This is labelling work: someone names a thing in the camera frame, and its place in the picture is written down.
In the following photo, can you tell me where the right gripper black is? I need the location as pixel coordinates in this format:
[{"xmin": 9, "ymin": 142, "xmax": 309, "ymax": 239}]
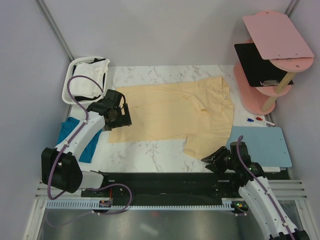
[{"xmin": 200, "ymin": 145, "xmax": 238, "ymax": 175}]

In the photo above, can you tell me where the blue folded t shirt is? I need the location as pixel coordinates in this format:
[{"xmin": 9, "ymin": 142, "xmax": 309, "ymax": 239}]
[{"xmin": 56, "ymin": 117, "xmax": 102, "ymax": 164}]

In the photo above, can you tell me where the pink tiered shelf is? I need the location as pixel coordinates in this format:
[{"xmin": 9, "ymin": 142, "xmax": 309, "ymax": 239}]
[{"xmin": 233, "ymin": 11, "xmax": 315, "ymax": 115}]

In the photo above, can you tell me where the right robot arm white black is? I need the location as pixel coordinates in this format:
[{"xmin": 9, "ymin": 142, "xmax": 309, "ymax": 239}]
[{"xmin": 201, "ymin": 136, "xmax": 310, "ymax": 240}]

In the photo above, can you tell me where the purple cable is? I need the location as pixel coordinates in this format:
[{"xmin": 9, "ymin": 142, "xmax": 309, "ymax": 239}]
[
  {"xmin": 45, "ymin": 75, "xmax": 133, "ymax": 227},
  {"xmin": 232, "ymin": 135, "xmax": 296, "ymax": 240}
]

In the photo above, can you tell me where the aluminium frame rail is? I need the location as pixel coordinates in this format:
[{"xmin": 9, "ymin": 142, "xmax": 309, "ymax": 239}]
[{"xmin": 35, "ymin": 181, "xmax": 82, "ymax": 200}]

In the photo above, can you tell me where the white t shirt in basket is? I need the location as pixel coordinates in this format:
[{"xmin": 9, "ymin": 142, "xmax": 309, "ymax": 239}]
[{"xmin": 69, "ymin": 58, "xmax": 110, "ymax": 99}]

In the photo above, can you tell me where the red capped marker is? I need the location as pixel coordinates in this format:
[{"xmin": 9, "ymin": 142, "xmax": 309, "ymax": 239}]
[{"xmin": 255, "ymin": 116, "xmax": 276, "ymax": 126}]

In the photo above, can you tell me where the light blue clipboard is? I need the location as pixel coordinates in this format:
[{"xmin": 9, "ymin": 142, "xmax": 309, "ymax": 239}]
[{"xmin": 226, "ymin": 126, "xmax": 292, "ymax": 168}]

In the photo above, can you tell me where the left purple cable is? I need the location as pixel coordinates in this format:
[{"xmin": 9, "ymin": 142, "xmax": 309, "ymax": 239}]
[{"xmin": 45, "ymin": 75, "xmax": 133, "ymax": 227}]

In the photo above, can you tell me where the yellow t shirt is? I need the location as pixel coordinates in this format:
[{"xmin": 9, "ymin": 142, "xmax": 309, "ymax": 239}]
[{"xmin": 108, "ymin": 76, "xmax": 235, "ymax": 159}]

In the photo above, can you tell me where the white perforated basket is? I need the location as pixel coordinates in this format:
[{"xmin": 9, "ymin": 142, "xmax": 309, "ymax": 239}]
[{"xmin": 62, "ymin": 56, "xmax": 110, "ymax": 105}]

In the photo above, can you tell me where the black clipboard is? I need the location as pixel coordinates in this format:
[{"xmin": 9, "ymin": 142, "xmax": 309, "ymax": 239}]
[{"xmin": 234, "ymin": 43, "xmax": 288, "ymax": 88}]

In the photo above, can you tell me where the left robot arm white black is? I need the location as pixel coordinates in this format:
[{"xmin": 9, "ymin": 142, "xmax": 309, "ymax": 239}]
[{"xmin": 41, "ymin": 89, "xmax": 132, "ymax": 197}]

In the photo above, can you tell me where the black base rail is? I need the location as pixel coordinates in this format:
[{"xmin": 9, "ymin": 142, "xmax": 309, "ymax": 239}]
[{"xmin": 52, "ymin": 171, "xmax": 292, "ymax": 206}]

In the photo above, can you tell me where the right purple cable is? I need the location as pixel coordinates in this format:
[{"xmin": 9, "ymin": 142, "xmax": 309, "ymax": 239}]
[{"xmin": 232, "ymin": 135, "xmax": 296, "ymax": 240}]

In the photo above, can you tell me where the white slotted cable duct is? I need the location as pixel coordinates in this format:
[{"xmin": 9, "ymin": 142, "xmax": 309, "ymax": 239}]
[{"xmin": 45, "ymin": 199, "xmax": 234, "ymax": 211}]

